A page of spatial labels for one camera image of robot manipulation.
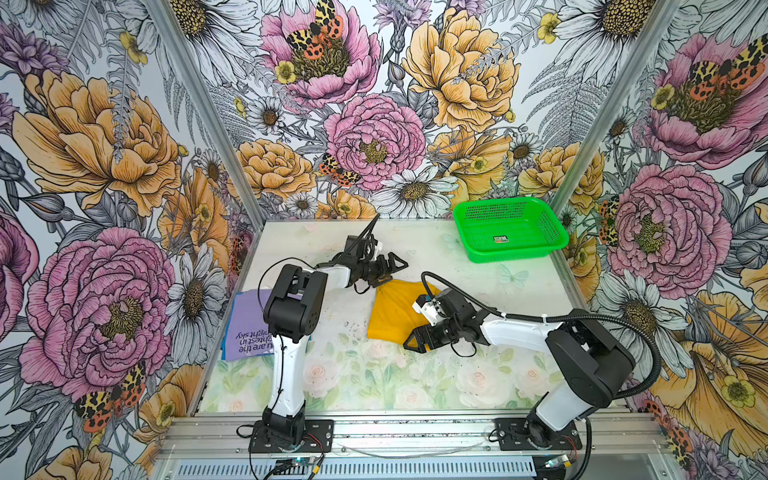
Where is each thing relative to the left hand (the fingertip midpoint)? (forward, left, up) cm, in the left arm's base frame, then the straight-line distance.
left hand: (399, 275), depth 100 cm
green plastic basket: (+25, -44, -4) cm, 51 cm away
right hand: (-25, -4, -2) cm, 25 cm away
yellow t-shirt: (-13, +3, -3) cm, 14 cm away
